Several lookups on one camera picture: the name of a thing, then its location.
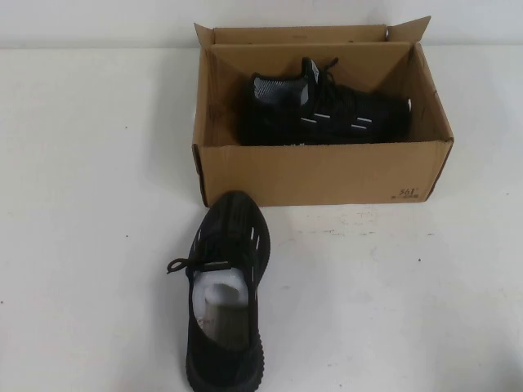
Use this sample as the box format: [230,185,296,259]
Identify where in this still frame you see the black sneaker with white stuffing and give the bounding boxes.
[165,189,273,392]

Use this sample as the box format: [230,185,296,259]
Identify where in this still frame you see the brown cardboard shoe box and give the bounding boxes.
[192,15,455,207]

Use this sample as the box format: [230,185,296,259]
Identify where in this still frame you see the white paper shoe stuffing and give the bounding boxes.
[191,269,257,348]

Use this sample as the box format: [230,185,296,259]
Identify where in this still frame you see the black sneaker with grey lining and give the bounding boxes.
[239,56,413,146]

